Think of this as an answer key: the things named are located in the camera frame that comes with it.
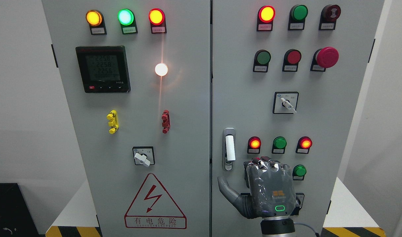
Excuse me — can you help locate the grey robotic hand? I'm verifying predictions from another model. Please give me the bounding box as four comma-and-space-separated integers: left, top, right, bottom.
218, 156, 296, 219

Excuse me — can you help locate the silver door handle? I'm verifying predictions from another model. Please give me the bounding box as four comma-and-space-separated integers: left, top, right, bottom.
222, 127, 236, 171

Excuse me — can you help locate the grey right cabinet door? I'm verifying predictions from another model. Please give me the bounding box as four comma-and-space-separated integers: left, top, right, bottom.
210, 0, 384, 237

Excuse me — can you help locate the grey cabinet door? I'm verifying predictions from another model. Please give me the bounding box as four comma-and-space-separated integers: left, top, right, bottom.
210, 0, 384, 237
42, 0, 210, 237

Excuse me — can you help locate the grey left cabinet door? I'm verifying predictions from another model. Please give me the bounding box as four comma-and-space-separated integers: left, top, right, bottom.
42, 0, 210, 237

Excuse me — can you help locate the green button lower right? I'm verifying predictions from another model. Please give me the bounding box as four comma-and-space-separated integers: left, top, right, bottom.
292, 165, 307, 181

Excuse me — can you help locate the green button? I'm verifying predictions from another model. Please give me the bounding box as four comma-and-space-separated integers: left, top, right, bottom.
288, 5, 308, 31
292, 165, 307, 181

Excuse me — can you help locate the green light middle row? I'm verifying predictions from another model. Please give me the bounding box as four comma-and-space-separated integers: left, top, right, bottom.
272, 136, 287, 154

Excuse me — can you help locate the red lit light left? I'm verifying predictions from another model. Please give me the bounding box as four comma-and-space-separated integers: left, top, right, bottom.
247, 136, 261, 154

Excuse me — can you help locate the red lit light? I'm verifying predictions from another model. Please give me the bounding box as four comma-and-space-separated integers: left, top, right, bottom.
296, 136, 312, 154
256, 5, 276, 32
247, 136, 261, 154

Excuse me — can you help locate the white cabinet base platform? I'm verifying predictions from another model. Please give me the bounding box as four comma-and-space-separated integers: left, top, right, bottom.
46, 179, 386, 237

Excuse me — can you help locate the red electric warning sticker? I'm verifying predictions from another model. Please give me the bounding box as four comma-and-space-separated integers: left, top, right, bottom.
124, 173, 186, 229

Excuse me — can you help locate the red terminal connector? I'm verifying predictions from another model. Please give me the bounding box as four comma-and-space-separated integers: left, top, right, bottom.
161, 110, 171, 134

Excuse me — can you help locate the green button second row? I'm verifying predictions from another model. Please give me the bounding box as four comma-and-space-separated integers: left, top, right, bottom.
253, 49, 271, 73

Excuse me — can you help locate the red button second row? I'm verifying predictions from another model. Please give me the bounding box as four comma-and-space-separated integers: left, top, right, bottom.
282, 49, 302, 72

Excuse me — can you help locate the red emergency stop button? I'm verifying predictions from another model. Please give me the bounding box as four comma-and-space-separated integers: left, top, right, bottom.
310, 47, 339, 72

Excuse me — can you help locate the white glowing indicator light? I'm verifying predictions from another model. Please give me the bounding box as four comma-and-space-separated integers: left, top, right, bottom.
154, 63, 168, 77

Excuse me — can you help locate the yellow terminal connector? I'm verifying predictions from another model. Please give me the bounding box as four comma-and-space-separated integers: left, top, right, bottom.
106, 110, 119, 134

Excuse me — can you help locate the red lit light top right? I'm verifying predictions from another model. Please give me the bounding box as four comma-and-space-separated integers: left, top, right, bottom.
256, 5, 276, 32

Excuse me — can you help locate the green button top right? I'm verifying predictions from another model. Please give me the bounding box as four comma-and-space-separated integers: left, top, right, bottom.
288, 5, 308, 31

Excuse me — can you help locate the dark red buzzer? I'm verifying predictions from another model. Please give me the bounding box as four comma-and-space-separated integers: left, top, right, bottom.
319, 4, 341, 30

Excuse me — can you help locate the black digital power meter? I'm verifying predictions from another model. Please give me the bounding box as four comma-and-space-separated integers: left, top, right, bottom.
75, 45, 131, 93

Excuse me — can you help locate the red indicator light top left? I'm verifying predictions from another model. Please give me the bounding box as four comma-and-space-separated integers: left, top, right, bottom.
148, 8, 167, 34

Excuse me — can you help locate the green indicator light top left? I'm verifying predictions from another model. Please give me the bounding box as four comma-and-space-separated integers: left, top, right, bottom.
118, 9, 138, 35

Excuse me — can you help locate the yellow indicator light top left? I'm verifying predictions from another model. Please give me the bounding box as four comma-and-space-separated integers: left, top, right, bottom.
86, 10, 107, 35

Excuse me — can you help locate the black box on floor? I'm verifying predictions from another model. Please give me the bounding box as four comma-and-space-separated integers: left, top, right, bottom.
0, 183, 39, 237

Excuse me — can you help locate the black selector switch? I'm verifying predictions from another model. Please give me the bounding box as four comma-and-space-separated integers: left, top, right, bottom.
291, 193, 305, 216

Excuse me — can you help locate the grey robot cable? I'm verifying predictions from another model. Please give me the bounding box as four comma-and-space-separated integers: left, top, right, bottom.
295, 223, 321, 237

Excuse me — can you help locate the white selector switch upper right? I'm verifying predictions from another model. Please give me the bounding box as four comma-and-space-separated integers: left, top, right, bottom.
273, 92, 299, 114

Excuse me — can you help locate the white selector switch left door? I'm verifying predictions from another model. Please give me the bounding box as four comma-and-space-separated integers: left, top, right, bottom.
132, 146, 155, 167

